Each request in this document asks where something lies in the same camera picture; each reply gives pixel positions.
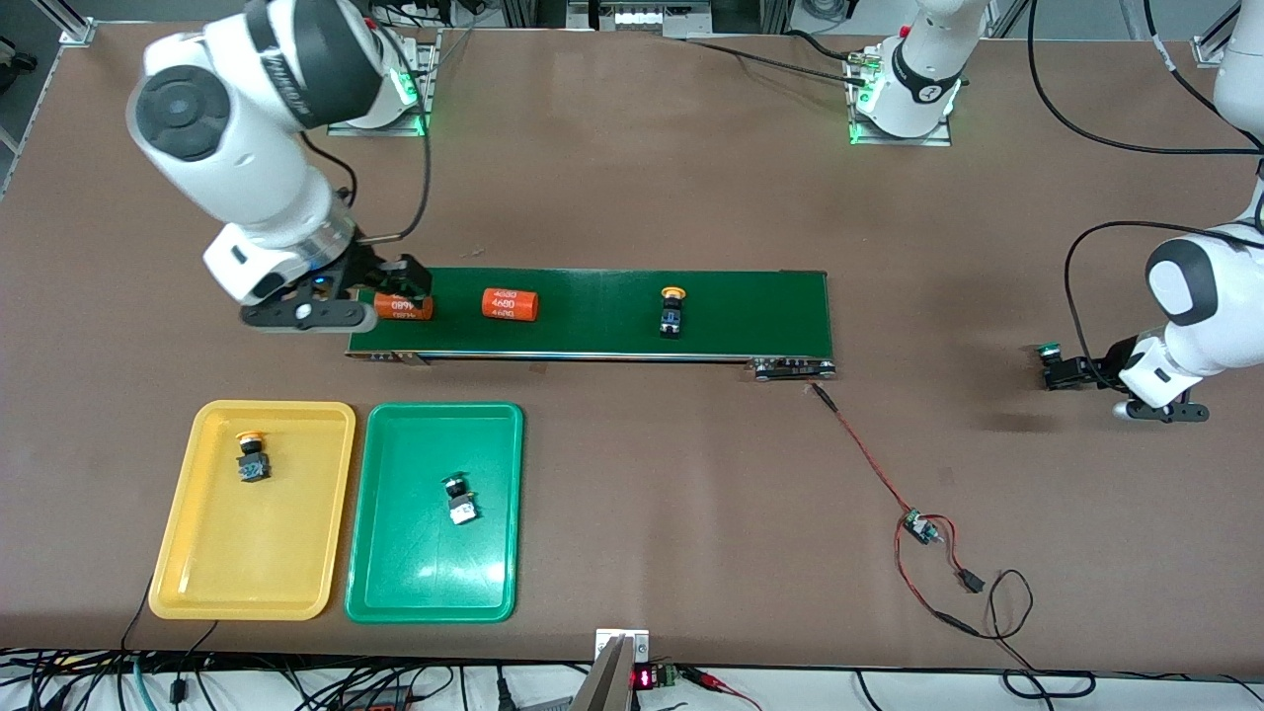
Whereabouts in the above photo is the orange cylinder marked 4680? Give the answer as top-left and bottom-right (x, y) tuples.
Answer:
(482, 288), (540, 322)
(373, 292), (435, 323)

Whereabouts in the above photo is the green-capped push button switch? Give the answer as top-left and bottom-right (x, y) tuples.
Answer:
(441, 475), (481, 526)
(1035, 341), (1077, 392)

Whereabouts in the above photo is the green conveyor belt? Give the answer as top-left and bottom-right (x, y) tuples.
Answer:
(346, 264), (838, 383)

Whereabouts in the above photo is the yellow plastic tray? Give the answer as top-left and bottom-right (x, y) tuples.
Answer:
(148, 399), (357, 622)

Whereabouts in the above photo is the green plastic tray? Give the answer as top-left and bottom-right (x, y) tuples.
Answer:
(344, 401), (525, 625)

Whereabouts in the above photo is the black round floor object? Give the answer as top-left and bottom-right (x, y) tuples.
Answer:
(0, 38), (39, 95)

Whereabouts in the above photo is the red clip lead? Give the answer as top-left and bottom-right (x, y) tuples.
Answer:
(681, 667), (763, 711)

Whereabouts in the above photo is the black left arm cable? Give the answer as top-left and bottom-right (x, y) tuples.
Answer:
(1027, 0), (1264, 391)

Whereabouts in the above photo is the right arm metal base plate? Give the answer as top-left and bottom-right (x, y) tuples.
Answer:
(328, 28), (437, 137)

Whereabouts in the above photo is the short red wire pair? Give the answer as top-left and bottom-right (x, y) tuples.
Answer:
(928, 513), (974, 579)

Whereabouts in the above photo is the thin black looped cable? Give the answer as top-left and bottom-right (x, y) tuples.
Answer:
(983, 568), (1097, 700)

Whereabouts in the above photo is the red conveyor power cable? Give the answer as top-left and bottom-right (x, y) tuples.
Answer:
(810, 383), (917, 519)

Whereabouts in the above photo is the long red wire pair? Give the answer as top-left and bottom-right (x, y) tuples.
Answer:
(894, 518), (984, 638)

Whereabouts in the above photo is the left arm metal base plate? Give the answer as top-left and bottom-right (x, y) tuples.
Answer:
(849, 49), (954, 147)

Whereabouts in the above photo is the aluminium frame rack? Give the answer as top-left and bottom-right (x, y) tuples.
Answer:
(499, 0), (801, 40)

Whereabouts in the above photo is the thin black cable with plug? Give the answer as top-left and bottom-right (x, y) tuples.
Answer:
(170, 620), (220, 704)

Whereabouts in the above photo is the teal cable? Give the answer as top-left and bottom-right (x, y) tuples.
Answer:
(126, 654), (159, 711)

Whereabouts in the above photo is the black cable tangle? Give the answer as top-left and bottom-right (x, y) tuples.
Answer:
(0, 647), (593, 711)

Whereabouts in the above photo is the black cable across table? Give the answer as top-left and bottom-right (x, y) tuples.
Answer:
(681, 30), (875, 88)

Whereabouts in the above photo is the silver camera mount bracket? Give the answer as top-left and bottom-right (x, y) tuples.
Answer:
(571, 627), (653, 711)

